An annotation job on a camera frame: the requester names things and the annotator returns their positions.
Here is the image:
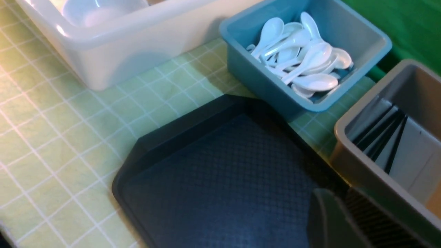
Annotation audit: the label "pile of white spoons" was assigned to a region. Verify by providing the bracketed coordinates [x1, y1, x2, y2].
[246, 12, 354, 99]

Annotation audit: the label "large white plastic tub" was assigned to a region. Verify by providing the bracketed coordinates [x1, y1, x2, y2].
[17, 0, 258, 91]

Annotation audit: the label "black plastic tray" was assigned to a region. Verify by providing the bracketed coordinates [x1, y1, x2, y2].
[112, 95, 348, 248]

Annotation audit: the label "brown plastic bin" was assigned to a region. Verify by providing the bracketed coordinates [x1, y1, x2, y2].
[330, 60, 441, 247]

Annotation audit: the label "black chopstick pair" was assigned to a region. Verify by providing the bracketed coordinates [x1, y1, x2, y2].
[352, 105, 406, 161]

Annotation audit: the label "crossed black chopsticks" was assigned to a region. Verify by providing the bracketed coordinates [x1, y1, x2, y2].
[368, 115, 408, 174]

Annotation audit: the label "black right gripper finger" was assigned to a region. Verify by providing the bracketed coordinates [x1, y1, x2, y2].
[308, 187, 438, 248]

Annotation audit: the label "green backdrop cloth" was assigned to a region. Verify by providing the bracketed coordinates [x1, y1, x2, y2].
[345, 0, 441, 81]

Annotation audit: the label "green checked tablecloth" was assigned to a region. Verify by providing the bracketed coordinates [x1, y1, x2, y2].
[0, 0, 376, 248]

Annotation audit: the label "teal plastic bin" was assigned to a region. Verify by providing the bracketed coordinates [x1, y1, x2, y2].
[219, 0, 392, 122]

